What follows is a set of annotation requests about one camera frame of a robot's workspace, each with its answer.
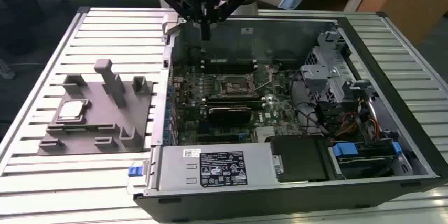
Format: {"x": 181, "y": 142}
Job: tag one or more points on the small graphics card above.
{"x": 229, "y": 117}

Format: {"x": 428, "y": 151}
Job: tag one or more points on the silver power supply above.
{"x": 175, "y": 167}

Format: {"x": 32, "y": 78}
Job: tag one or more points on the grey metal stand foot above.
{"x": 5, "y": 70}

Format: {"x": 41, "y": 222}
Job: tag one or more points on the blue disk carrier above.
{"x": 344, "y": 150}

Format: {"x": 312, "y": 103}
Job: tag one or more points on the silver CPU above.
{"x": 71, "y": 110}

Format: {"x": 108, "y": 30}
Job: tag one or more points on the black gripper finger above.
{"x": 175, "y": 1}
{"x": 227, "y": 9}

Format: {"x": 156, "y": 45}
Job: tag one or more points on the green motherboard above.
{"x": 191, "y": 127}

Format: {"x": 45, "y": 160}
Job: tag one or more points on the black RAM slot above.
{"x": 227, "y": 65}
{"x": 235, "y": 104}
{"x": 256, "y": 107}
{"x": 227, "y": 68}
{"x": 227, "y": 62}
{"x": 227, "y": 72}
{"x": 235, "y": 101}
{"x": 235, "y": 98}

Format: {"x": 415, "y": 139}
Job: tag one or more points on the black PC case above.
{"x": 280, "y": 203}

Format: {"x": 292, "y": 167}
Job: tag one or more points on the metal drive cage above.
{"x": 320, "y": 73}

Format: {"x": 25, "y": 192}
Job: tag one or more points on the silver finned heatsink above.
{"x": 265, "y": 134}

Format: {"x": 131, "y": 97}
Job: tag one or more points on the blue plastic clip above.
{"x": 396, "y": 148}

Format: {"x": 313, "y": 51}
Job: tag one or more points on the blue case latch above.
{"x": 136, "y": 171}

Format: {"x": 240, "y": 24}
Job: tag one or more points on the wooden cabinet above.
{"x": 412, "y": 6}

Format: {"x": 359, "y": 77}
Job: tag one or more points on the CPU socket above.
{"x": 237, "y": 85}

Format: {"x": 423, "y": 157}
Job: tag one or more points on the grey parts rack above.
{"x": 101, "y": 119}

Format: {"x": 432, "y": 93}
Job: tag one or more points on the grey plastic drive latch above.
{"x": 355, "y": 87}
{"x": 328, "y": 40}

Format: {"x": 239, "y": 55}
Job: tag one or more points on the white case sticker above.
{"x": 247, "y": 30}

